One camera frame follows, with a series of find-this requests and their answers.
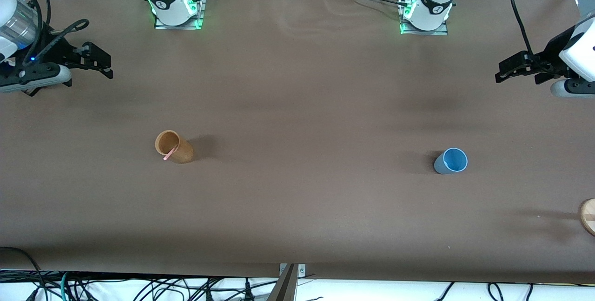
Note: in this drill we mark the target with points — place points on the blue cup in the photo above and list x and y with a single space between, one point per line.
451 161

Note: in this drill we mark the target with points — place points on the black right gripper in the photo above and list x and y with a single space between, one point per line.
59 52

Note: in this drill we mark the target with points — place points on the brown wooden cup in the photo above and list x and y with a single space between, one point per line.
179 150

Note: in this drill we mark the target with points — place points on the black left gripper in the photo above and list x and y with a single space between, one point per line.
547 58

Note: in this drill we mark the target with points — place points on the dark metal beam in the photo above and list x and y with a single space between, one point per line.
284 287

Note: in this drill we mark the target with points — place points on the round wooden disc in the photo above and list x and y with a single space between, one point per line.
588 217

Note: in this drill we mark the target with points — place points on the pink chopstick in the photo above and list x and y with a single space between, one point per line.
169 154

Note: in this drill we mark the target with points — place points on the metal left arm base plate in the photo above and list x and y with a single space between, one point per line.
444 29

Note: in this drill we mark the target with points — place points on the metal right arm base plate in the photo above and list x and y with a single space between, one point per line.
197 17

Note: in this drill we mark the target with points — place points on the metal table edge bracket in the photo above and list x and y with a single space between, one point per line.
301 271

